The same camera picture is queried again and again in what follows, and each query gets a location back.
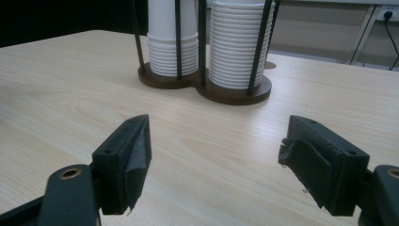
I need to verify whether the white wall socket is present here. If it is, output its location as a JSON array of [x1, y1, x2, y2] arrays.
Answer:
[[375, 5, 399, 23]]

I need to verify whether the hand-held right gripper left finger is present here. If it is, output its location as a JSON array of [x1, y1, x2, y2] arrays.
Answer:
[[91, 114, 152, 217]]

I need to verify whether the stack of white cups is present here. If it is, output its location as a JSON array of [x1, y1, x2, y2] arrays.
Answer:
[[208, 0, 277, 90]]

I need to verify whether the white cup left in rack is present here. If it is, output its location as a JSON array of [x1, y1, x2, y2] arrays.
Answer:
[[147, 0, 200, 78]]

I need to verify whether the black power cable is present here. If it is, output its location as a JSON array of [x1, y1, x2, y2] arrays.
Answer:
[[383, 10, 399, 72]]

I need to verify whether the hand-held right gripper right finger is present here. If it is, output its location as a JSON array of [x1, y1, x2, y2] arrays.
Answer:
[[278, 114, 371, 218]]

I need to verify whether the dark wooden cup holder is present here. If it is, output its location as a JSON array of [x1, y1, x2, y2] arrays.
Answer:
[[129, 0, 281, 106]]

